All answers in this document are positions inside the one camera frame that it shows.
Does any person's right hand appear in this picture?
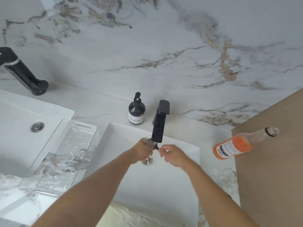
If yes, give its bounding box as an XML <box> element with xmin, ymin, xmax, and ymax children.
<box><xmin>158</xmin><ymin>145</ymin><xmax>191</xmax><ymax>169</ymax></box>

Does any person's left hand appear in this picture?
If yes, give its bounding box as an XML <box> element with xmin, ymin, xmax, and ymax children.
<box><xmin>129</xmin><ymin>138</ymin><xmax>158</xmax><ymax>165</ymax></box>

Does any person's left forearm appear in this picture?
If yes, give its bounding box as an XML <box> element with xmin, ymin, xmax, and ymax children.
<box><xmin>32</xmin><ymin>151</ymin><xmax>136</xmax><ymax>227</ymax></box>

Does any person's right forearm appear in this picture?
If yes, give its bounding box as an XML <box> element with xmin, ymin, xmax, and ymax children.
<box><xmin>182</xmin><ymin>157</ymin><xmax>260</xmax><ymax>227</ymax></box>

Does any chrome basin drain stopper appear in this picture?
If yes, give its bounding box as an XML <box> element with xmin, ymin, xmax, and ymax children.
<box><xmin>142</xmin><ymin>155</ymin><xmax>156</xmax><ymax>166</ymax></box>

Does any black square basin faucet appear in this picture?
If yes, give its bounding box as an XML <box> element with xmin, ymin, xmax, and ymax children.
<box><xmin>151</xmin><ymin>100</ymin><xmax>170</xmax><ymax>143</ymax></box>

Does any white rectangular basin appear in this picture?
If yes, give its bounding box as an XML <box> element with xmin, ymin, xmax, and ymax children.
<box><xmin>82</xmin><ymin>122</ymin><xmax>200</xmax><ymax>227</ymax></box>

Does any dark soap pump bottle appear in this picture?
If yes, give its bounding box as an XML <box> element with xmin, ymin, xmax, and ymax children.
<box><xmin>128</xmin><ymin>92</ymin><xmax>146</xmax><ymax>126</ymax></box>

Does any orange drink glass bottle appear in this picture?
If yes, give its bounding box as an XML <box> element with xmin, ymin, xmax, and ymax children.
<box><xmin>213</xmin><ymin>127</ymin><xmax>280</xmax><ymax>160</ymax></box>

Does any clear plastic tray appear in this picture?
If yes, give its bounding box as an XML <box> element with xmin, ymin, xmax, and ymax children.
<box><xmin>18</xmin><ymin>119</ymin><xmax>98</xmax><ymax>199</ymax></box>

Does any brown cabinet panel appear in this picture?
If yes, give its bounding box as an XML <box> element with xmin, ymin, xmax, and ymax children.
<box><xmin>231</xmin><ymin>88</ymin><xmax>303</xmax><ymax>227</ymax></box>

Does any silver drain plug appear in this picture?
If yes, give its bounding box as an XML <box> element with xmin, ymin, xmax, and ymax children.
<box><xmin>31</xmin><ymin>121</ymin><xmax>45</xmax><ymax>133</ymax></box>

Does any white basin with silver drain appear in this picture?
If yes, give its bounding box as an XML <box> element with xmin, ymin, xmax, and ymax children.
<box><xmin>0</xmin><ymin>89</ymin><xmax>75</xmax><ymax>178</ymax></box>

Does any black round basin faucet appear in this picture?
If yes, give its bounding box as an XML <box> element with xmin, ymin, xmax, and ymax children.
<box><xmin>0</xmin><ymin>47</ymin><xmax>49</xmax><ymax>96</ymax></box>

